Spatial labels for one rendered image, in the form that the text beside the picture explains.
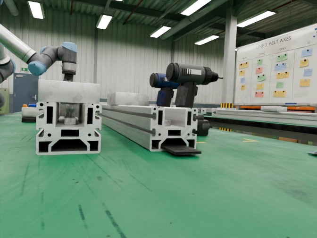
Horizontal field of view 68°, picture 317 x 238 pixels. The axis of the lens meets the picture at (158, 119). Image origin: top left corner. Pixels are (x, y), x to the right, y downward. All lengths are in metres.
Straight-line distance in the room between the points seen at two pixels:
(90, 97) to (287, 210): 0.38
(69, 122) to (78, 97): 0.06
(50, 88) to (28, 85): 11.73
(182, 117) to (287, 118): 1.59
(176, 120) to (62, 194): 0.32
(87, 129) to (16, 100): 11.86
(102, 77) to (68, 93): 11.88
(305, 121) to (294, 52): 1.89
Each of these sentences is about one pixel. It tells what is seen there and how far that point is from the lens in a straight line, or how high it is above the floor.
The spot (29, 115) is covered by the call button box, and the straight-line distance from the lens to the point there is 1.06.
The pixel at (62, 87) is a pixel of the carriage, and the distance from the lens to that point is 0.48.
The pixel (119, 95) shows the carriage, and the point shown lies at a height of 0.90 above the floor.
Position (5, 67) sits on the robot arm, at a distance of 1.69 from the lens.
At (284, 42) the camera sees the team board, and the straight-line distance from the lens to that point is 3.83.
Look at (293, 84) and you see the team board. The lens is 3.61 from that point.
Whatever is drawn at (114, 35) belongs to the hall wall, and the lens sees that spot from 12.87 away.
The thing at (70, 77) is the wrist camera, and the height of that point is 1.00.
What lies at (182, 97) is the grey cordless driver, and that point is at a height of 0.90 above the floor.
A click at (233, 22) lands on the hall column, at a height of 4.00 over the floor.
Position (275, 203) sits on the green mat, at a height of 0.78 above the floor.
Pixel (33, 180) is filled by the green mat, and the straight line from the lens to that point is 0.29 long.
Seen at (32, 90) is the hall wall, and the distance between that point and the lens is 12.18.
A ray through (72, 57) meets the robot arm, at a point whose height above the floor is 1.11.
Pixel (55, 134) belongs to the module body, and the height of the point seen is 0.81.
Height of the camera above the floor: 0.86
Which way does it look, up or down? 3 degrees down
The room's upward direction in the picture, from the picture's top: 2 degrees clockwise
